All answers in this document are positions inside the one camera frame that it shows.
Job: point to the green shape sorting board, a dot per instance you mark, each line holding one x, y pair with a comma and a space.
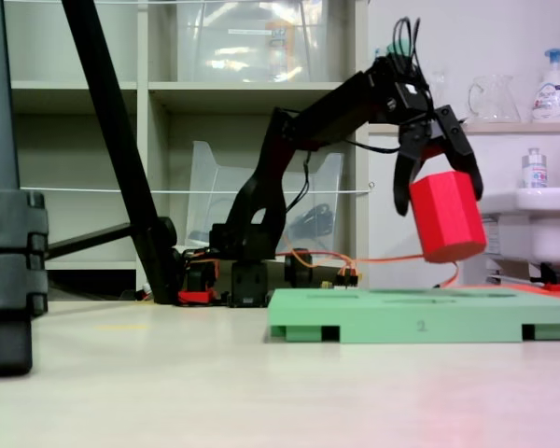
401, 317

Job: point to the clear plastic storage box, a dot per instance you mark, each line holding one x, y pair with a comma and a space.
242, 42

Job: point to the beige shelf unit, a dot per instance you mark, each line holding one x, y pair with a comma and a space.
142, 93

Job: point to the small red block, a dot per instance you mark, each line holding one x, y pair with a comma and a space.
556, 287

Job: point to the clear glass beaker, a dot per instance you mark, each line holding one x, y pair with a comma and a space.
441, 88

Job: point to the red table clamp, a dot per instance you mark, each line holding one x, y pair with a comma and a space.
196, 297

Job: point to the grey tripod leg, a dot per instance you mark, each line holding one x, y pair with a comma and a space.
2, 210

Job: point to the orange labelled packet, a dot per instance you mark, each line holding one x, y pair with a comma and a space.
280, 46

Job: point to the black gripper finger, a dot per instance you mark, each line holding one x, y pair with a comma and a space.
462, 149
403, 182

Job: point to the clear glass pitcher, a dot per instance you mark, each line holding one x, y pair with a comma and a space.
494, 100

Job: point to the wooden wall ledge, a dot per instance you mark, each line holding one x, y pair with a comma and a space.
518, 129

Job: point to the white sink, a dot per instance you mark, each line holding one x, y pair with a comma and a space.
541, 224

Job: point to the clear plastic file holder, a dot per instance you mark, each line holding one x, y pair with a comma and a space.
205, 186

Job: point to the black tripod brace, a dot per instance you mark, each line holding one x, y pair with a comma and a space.
88, 240

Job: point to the small clear pump bottle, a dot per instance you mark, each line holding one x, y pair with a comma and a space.
535, 170

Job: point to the black round clamp knob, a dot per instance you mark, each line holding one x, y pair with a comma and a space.
299, 270

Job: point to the small circuit board connector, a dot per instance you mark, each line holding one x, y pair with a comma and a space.
347, 279

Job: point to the black tripod leg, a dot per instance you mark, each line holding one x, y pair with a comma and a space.
112, 121

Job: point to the white foam soap bottle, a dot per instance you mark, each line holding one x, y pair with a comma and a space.
554, 98

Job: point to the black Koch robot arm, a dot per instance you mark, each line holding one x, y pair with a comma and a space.
270, 186

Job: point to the red octagonal pillar block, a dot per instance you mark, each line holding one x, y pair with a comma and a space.
448, 219

